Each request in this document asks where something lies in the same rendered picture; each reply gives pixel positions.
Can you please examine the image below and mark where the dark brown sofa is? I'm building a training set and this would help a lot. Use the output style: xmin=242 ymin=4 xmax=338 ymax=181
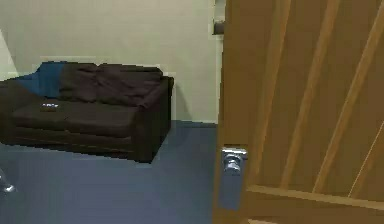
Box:
xmin=0 ymin=62 xmax=175 ymax=164

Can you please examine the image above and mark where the silver door knob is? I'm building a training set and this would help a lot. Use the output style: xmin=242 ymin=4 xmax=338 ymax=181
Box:
xmin=221 ymin=146 xmax=248 ymax=175

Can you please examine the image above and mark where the brown wooden door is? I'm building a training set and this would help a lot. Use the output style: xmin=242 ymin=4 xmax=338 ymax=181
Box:
xmin=211 ymin=0 xmax=384 ymax=224

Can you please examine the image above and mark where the black remote control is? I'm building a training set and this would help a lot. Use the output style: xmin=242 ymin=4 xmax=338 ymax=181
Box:
xmin=40 ymin=102 xmax=60 ymax=112

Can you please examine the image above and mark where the blue cloth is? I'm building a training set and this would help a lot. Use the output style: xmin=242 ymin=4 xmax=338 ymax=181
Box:
xmin=15 ymin=61 xmax=68 ymax=100

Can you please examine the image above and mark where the dark wall fixture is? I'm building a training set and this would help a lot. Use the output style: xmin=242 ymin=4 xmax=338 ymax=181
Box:
xmin=213 ymin=19 xmax=225 ymax=36

